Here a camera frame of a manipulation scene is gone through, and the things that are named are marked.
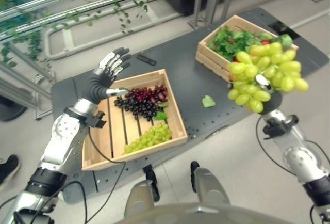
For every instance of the dark purple grape bunch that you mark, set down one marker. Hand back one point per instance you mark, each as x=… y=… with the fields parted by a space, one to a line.
x=140 y=108

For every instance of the robot torso and legs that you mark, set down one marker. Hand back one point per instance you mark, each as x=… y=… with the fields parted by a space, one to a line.
x=185 y=198

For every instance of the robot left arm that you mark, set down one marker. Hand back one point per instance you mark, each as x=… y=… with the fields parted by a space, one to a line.
x=55 y=157

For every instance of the green pepper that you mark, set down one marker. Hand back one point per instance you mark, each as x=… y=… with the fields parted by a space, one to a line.
x=283 y=40

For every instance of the leafy green vegetables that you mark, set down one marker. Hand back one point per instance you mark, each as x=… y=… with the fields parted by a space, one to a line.
x=229 y=42

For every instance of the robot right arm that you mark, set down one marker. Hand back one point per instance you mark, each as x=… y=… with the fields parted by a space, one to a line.
x=296 y=151

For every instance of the person's black shoe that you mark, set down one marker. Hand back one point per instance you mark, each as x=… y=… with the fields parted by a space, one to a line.
x=8 y=168

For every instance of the wooden crate with vegetables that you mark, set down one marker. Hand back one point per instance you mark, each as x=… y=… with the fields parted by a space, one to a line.
x=221 y=56

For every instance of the hanging green vine plant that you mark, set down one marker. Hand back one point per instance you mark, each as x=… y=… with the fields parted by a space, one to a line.
x=28 y=22

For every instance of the black rectangular remote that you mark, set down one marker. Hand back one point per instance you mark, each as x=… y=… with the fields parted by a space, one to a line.
x=146 y=59

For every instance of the large green grape bunch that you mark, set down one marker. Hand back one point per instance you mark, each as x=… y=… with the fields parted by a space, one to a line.
x=268 y=74

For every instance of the wooden crate with slatted bottom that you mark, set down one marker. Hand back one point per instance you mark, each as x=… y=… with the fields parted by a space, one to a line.
x=134 y=123

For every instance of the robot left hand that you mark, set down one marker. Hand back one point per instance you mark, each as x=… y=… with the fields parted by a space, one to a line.
x=99 y=86

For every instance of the loose green leaf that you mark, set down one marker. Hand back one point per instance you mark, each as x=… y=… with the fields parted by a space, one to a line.
x=208 y=102

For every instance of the red grape bunch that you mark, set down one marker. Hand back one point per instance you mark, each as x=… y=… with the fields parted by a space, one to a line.
x=149 y=93

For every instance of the dark grey table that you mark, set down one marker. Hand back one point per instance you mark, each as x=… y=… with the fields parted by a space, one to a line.
x=196 y=84

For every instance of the red radish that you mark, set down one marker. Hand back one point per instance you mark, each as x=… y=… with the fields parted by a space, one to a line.
x=265 y=42

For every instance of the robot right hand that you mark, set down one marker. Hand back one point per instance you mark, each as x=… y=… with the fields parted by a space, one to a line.
x=268 y=97

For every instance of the small green grape bunch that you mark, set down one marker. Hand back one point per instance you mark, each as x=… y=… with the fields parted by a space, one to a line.
x=152 y=137

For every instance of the black label plate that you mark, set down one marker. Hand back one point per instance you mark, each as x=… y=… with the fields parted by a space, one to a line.
x=283 y=29

